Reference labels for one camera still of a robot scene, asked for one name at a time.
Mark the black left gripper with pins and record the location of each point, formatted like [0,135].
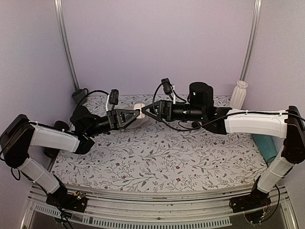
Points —
[116,119]

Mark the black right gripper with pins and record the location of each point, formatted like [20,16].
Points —
[162,106]

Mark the white earbuds charging case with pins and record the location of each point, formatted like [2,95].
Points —
[139,107]

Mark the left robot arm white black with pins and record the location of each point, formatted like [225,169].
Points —
[22,134]

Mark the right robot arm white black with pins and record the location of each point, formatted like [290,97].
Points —
[286,124]

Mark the black earbud case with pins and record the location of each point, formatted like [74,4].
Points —
[195,124]

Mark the swirl patterned shallow plate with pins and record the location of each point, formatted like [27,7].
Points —
[137,123]

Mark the floral patterned table mat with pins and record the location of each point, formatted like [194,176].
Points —
[156,158]

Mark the grey mug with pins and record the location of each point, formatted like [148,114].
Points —
[79,94]

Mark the white ribbed vase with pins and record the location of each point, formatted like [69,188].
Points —
[238,95]

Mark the teal cylinder roll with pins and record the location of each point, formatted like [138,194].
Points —
[266,146]

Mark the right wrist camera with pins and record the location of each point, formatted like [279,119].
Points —
[167,86]

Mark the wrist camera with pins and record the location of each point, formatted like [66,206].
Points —
[167,86]
[113,97]

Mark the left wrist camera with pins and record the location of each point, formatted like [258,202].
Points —
[113,97]

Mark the aluminium front rail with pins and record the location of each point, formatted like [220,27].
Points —
[208,209]

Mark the left aluminium frame post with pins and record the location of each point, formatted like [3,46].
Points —
[65,42]

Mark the aluminium frame post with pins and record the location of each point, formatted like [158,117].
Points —
[65,42]
[251,40]

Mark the right aluminium frame post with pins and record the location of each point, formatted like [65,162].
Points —
[251,40]

